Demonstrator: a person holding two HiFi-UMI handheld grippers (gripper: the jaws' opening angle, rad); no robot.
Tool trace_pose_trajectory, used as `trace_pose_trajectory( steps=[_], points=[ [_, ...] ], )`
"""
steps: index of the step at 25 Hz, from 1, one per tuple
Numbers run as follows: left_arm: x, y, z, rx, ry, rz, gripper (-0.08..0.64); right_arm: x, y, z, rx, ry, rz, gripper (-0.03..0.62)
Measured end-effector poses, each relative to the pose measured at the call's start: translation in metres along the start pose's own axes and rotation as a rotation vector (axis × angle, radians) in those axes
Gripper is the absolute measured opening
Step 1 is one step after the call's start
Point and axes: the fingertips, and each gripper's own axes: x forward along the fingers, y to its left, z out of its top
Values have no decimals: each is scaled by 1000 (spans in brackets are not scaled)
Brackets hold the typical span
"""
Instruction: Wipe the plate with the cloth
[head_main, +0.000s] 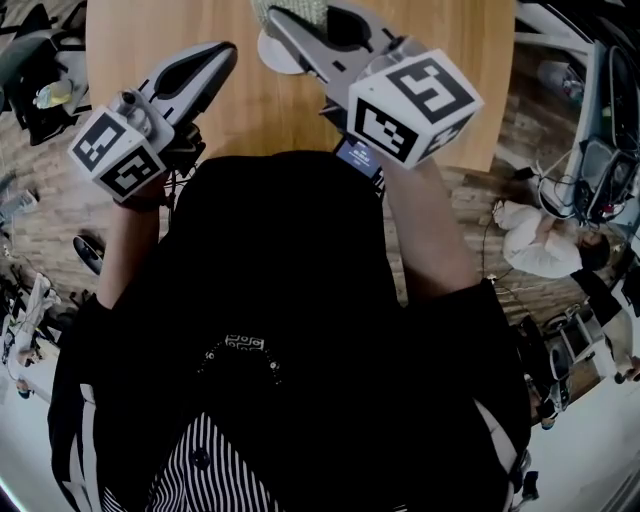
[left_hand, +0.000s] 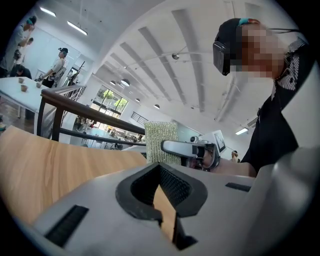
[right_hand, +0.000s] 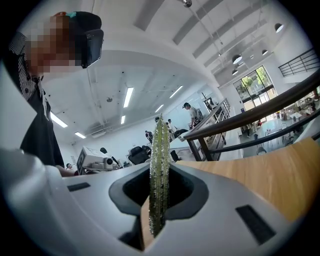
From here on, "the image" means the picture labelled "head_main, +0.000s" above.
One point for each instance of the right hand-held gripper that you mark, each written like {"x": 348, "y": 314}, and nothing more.
{"x": 425, "y": 100}

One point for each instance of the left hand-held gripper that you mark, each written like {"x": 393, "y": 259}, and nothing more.
{"x": 115, "y": 155}

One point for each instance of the pale knitted cloth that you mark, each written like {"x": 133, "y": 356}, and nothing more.
{"x": 310, "y": 10}

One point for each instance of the white plate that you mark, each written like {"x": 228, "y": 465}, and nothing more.
{"x": 275, "y": 55}

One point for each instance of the person's right forearm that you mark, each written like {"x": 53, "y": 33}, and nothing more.
{"x": 430, "y": 240}

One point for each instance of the person's left forearm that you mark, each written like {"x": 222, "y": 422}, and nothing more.
{"x": 127, "y": 250}

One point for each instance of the pale yellow bottle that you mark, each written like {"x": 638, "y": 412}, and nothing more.
{"x": 55, "y": 94}

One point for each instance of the black office chair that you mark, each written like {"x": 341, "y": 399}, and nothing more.
{"x": 30, "y": 50}

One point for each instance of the person's black clothing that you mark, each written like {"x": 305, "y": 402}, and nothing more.
{"x": 280, "y": 250}

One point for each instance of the black oval bag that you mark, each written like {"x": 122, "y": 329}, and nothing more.
{"x": 89, "y": 254}

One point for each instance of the beaded patterned pendant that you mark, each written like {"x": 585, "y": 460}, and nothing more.
{"x": 245, "y": 343}

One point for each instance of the black-white striped shirt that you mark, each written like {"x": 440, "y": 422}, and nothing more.
{"x": 225, "y": 465}

